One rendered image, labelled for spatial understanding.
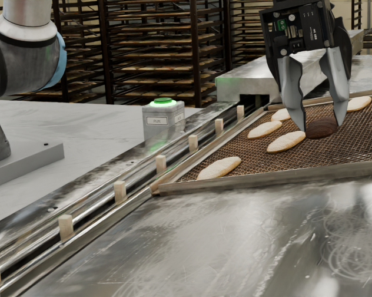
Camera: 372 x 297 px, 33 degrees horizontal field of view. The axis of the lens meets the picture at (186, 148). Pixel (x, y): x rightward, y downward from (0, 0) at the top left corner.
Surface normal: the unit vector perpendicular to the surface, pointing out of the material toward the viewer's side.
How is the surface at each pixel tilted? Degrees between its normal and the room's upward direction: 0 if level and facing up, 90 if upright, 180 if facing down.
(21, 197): 0
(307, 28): 89
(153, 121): 90
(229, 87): 90
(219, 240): 10
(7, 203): 0
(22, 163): 90
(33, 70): 112
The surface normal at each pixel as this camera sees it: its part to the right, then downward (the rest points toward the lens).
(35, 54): 0.48, 0.58
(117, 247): -0.22, -0.96
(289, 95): 0.92, -0.04
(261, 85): -0.39, 0.25
